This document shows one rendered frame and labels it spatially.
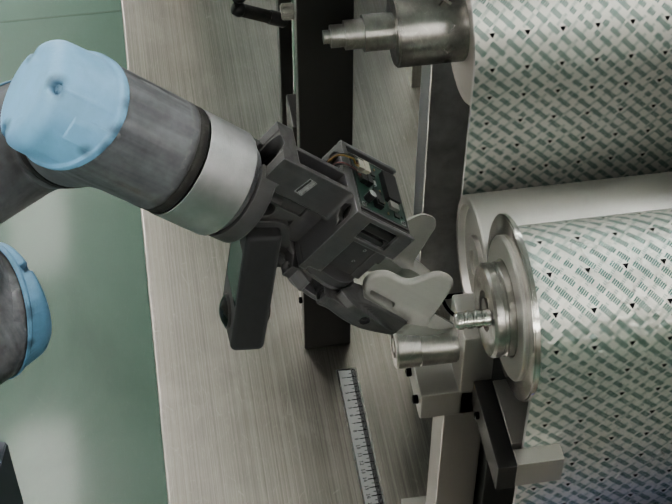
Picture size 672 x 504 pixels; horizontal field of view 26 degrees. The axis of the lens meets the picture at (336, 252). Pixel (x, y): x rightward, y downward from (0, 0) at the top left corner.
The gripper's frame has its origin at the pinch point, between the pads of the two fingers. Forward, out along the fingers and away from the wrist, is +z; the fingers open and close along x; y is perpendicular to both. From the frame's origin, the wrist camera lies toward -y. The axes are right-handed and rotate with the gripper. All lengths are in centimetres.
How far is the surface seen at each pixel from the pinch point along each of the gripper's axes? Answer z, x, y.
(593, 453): 21.2, -4.0, -3.4
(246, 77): 21, 75, -34
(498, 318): 5.4, -0.6, 2.3
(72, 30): 57, 206, -122
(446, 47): 2.4, 24.6, 7.4
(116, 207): 62, 146, -117
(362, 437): 24.4, 16.8, -30.6
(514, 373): 9.9, -1.9, -0.8
